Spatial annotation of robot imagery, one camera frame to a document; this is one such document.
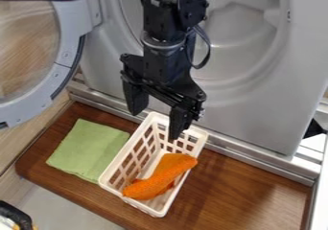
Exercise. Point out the washing machine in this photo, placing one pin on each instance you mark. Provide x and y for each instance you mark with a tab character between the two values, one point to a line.
239	58

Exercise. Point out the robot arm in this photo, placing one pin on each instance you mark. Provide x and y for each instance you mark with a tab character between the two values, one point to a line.
164	13

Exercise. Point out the orange cloth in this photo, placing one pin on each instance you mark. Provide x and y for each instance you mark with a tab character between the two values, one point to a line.
160	178

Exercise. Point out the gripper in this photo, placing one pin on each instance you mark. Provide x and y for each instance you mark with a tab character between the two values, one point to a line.
164	69

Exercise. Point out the white basket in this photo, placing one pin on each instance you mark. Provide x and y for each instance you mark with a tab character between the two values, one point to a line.
149	163

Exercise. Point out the green cloth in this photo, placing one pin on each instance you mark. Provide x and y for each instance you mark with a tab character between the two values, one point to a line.
87	149

